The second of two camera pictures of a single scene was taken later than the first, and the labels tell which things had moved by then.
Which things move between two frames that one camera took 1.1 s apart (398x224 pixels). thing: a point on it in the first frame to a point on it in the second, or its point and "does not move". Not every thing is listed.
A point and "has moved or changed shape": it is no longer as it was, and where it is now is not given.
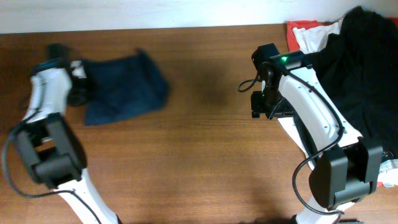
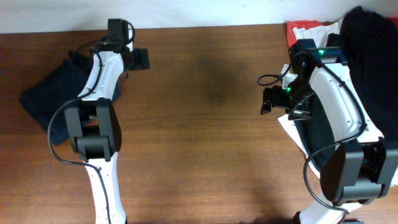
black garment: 359,70 does not move
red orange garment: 292,25 does not move
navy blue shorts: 124,87 has moved or changed shape
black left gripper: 78,94 to 138,59
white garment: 307,40 does not move
